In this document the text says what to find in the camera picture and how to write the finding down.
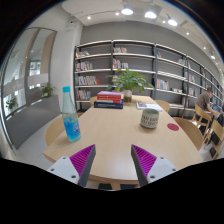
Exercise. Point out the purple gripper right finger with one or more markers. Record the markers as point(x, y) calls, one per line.
point(150, 168)

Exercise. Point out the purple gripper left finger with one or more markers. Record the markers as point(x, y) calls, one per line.
point(75, 168)

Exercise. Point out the clear blue water bottle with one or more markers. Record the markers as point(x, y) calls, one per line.
point(70, 117)

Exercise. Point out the red round coaster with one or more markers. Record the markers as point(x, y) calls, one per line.
point(173, 126)

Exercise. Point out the patterned ceramic mug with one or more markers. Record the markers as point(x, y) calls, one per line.
point(149, 118)

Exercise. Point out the wooden chair right near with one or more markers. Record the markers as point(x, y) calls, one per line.
point(192, 131)

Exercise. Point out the white open magazine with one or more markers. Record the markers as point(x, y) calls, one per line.
point(142, 106)

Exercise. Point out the wooden chair far right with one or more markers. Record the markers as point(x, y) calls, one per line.
point(163, 104)

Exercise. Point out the dark blue bottom book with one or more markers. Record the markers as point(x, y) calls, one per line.
point(108, 105)

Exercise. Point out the wooden chair right foreground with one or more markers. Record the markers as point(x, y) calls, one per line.
point(215, 136)

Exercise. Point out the wooden chair under person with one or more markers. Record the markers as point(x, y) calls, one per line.
point(201, 118)

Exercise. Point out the red middle book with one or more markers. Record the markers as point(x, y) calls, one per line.
point(109, 99)

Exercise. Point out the red book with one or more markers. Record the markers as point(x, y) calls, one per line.
point(109, 94)
point(109, 99)

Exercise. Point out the red top book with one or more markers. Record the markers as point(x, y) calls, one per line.
point(109, 94)

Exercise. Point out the small plant by window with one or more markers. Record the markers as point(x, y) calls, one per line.
point(47, 90)

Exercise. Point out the seated person brown shirt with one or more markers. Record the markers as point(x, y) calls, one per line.
point(203, 100)

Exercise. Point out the potted green plant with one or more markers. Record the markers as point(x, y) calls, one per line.
point(126, 81)

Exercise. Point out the grey wall bookshelf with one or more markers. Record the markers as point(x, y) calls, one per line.
point(173, 76)

